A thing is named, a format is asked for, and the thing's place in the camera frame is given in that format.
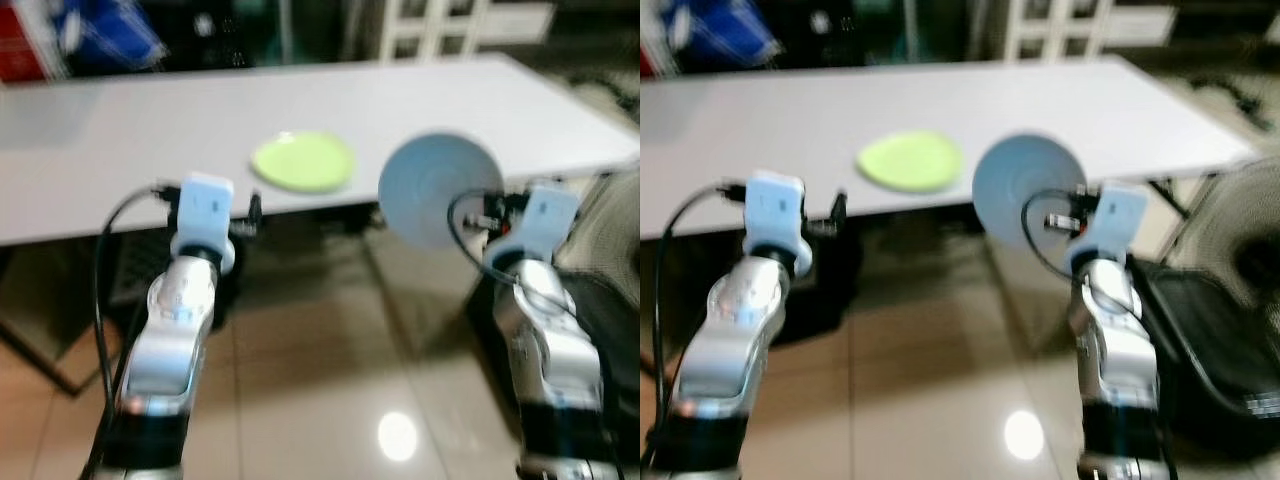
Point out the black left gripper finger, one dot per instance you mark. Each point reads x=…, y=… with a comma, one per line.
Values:
x=842, y=208
x=256, y=208

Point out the blue-grey plate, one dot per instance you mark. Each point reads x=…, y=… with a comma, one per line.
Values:
x=1015, y=185
x=430, y=185

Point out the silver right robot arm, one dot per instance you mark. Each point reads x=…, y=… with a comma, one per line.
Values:
x=550, y=370
x=1115, y=370

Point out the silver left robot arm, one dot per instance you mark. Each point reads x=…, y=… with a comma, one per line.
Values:
x=735, y=350
x=170, y=350

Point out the light green plate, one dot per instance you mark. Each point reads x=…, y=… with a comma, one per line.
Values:
x=910, y=162
x=303, y=162

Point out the white glass-door cabinet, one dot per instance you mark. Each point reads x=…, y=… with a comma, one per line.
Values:
x=440, y=25
x=1070, y=25

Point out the blue bag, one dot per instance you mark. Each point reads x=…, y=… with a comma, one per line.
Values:
x=105, y=35
x=720, y=35

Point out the red box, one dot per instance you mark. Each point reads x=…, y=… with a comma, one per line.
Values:
x=650, y=45
x=25, y=45

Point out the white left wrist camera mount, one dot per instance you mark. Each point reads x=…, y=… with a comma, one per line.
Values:
x=205, y=215
x=778, y=215

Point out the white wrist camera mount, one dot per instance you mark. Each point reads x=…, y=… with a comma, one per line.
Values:
x=778, y=215
x=1115, y=225
x=545, y=225
x=205, y=215

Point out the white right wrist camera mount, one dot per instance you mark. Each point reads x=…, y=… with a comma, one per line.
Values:
x=545, y=225
x=1115, y=225

